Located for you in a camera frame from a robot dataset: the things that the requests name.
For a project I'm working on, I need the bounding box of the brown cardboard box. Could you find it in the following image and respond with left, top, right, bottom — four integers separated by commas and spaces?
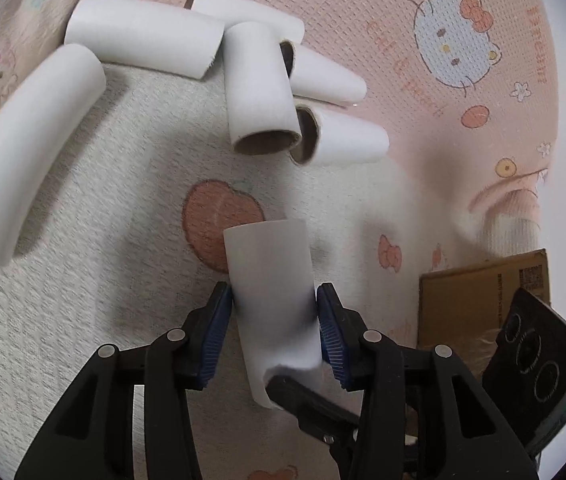
417, 249, 550, 376

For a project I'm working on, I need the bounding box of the white paper tube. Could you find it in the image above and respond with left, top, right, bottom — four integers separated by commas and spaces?
0, 44, 106, 266
223, 22, 304, 156
185, 0, 305, 46
223, 219, 325, 410
279, 40, 368, 106
64, 0, 225, 80
290, 105, 390, 166

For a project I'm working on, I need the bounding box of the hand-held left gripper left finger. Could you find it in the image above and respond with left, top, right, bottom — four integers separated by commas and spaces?
13, 281, 235, 480

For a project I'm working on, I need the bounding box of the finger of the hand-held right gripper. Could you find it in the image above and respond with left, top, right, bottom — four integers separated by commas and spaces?
267, 375, 360, 480

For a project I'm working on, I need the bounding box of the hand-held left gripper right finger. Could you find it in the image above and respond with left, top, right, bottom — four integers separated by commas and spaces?
316, 283, 540, 480

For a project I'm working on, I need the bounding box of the pink cartoon printed blanket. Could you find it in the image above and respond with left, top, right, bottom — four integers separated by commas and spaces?
0, 0, 566, 480

